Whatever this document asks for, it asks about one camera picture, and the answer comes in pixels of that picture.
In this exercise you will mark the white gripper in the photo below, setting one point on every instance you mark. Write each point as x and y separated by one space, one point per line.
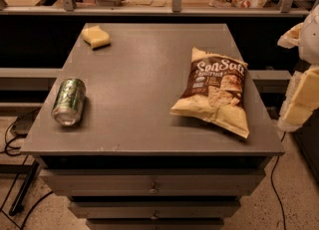
311 40

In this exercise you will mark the black stand leg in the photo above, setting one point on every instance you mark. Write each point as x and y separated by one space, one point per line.
29 171

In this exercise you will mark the yellow sponge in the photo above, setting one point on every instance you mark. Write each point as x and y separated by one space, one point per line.
96 37

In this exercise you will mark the green soda can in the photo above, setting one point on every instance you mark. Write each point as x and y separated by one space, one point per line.
69 102

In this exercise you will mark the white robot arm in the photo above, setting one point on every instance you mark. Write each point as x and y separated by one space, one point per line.
309 41

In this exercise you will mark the drawer knob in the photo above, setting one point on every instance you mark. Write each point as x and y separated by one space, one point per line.
154 216
154 189

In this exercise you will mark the sea salt chips bag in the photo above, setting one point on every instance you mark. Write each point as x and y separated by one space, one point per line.
214 92

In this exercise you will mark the top drawer knob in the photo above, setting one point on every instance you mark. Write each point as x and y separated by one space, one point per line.
154 189

